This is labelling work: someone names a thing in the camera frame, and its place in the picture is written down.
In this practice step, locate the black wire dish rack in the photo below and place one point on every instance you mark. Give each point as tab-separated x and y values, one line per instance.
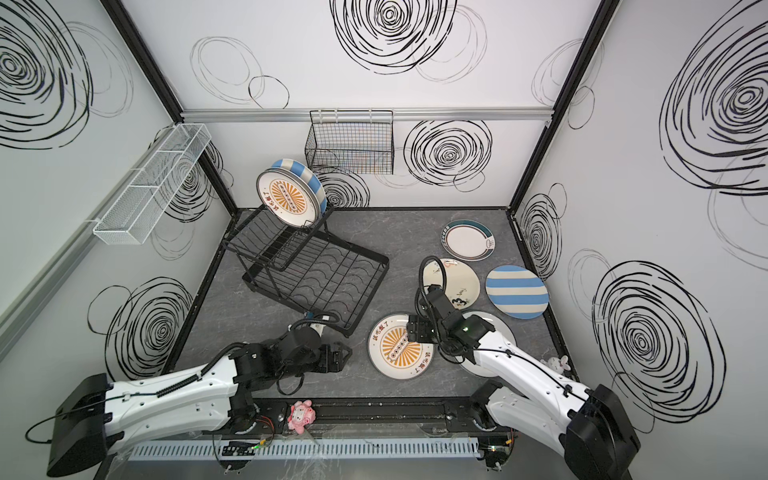
308	269

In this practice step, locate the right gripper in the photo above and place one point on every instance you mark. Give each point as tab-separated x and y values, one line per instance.
419	328

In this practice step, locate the black wire wall basket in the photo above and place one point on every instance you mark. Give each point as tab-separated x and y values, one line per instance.
360	147

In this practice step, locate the white mesh wall shelf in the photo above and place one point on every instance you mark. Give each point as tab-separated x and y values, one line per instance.
168	182

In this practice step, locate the aluminium wall rail left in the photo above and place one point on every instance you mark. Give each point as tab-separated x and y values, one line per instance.
26	307

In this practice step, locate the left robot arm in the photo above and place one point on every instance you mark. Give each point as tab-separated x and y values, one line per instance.
101	418

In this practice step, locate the blue striped plate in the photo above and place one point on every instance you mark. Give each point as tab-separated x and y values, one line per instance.
517	292
300	170

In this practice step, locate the pink plush toy left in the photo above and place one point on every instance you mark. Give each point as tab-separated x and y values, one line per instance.
302	414

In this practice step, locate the blue striped plate right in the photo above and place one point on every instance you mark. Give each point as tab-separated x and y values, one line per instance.
517	292

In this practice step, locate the white plate green rim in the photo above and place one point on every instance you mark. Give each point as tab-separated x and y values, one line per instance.
468	240

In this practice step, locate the white slotted cable duct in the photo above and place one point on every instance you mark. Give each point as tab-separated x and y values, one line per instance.
307	449

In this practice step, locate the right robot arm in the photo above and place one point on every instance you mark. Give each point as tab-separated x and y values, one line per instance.
588	427

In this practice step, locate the white bunny pink toy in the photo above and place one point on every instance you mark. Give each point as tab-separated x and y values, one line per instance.
559	365

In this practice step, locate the aluminium wall rail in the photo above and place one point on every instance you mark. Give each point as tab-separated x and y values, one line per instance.
244	115
26	307

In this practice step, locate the cream floral plate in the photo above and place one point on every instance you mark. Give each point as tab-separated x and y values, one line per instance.
462	286

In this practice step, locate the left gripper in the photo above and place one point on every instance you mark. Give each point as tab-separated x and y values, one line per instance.
335	357

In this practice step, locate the sunburst plate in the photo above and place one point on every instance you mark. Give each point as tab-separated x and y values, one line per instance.
288	197
393	354

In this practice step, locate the aluminium wall rail back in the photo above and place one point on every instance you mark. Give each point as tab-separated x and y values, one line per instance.
244	115

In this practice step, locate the white plate black rim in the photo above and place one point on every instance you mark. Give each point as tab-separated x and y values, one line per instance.
501	327

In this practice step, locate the blue striped plate front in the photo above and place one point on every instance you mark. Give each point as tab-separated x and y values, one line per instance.
300	170

